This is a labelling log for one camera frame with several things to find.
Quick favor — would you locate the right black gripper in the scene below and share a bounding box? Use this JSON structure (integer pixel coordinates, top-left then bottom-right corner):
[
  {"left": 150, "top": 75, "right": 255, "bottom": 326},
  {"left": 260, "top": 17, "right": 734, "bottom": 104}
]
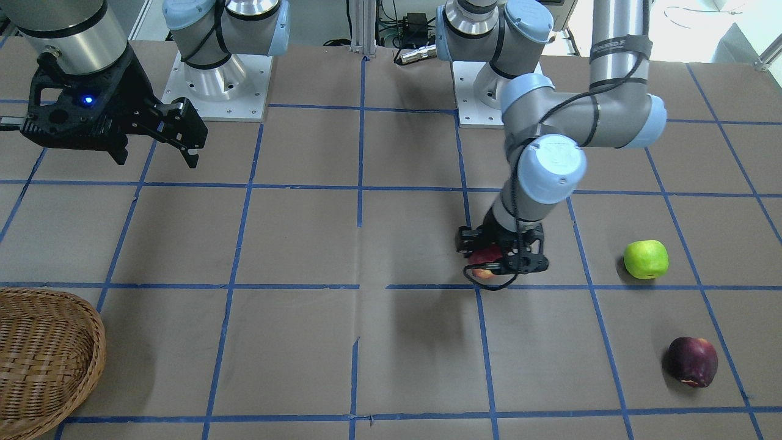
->
[{"left": 20, "top": 45, "right": 208, "bottom": 168}]

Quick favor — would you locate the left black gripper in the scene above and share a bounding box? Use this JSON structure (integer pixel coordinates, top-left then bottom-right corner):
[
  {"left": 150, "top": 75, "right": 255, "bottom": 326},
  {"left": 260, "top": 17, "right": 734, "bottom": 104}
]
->
[{"left": 456, "top": 211, "right": 549, "bottom": 276}]

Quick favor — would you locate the light red apple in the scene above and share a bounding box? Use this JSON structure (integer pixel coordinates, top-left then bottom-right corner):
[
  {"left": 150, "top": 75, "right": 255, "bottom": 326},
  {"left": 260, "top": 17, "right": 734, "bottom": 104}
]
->
[{"left": 467, "top": 244, "right": 501, "bottom": 279}]

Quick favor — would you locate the green apple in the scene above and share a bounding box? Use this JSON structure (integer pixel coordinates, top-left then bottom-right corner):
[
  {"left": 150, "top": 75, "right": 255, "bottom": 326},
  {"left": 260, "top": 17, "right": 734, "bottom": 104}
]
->
[{"left": 623, "top": 240, "right": 670, "bottom": 279}]

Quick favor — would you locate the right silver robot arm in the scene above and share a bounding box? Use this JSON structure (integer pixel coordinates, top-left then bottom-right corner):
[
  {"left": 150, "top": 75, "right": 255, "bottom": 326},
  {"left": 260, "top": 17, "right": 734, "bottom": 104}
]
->
[{"left": 2, "top": 1, "right": 290, "bottom": 168}]

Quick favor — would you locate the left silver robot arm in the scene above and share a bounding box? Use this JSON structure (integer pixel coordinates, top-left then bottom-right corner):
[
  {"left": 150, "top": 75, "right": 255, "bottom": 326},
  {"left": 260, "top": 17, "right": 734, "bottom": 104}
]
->
[{"left": 436, "top": 1, "right": 667, "bottom": 281}]

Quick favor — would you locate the woven wicker basket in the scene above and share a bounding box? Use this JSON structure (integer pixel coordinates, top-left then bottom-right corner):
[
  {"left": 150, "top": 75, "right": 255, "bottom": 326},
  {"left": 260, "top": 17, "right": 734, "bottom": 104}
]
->
[{"left": 1, "top": 287, "right": 108, "bottom": 439}]

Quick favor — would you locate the silver cylindrical connector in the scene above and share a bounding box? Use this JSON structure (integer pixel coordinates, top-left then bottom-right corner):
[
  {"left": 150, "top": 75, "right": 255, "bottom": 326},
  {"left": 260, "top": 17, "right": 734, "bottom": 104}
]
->
[{"left": 394, "top": 45, "right": 437, "bottom": 66}]

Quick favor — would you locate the black power adapter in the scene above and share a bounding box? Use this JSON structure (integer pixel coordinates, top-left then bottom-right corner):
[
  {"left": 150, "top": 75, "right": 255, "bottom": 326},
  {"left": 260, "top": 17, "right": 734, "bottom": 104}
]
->
[{"left": 401, "top": 12, "right": 428, "bottom": 46}]

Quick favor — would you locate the dark red apple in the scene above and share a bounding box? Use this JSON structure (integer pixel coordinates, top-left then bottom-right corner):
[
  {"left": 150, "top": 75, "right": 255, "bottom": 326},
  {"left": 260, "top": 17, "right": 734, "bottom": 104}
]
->
[{"left": 662, "top": 337, "right": 718, "bottom": 388}]

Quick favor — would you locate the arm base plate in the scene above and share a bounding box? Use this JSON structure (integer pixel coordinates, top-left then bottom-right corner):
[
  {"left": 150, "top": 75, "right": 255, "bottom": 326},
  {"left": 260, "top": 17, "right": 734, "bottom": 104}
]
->
[
  {"left": 451, "top": 61, "right": 521, "bottom": 129},
  {"left": 160, "top": 54, "right": 276, "bottom": 123}
]

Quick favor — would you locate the aluminium frame post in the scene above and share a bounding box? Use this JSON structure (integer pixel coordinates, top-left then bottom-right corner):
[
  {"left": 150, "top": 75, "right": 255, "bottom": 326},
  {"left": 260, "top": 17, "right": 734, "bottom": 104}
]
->
[{"left": 348, "top": 1, "right": 378, "bottom": 59}]

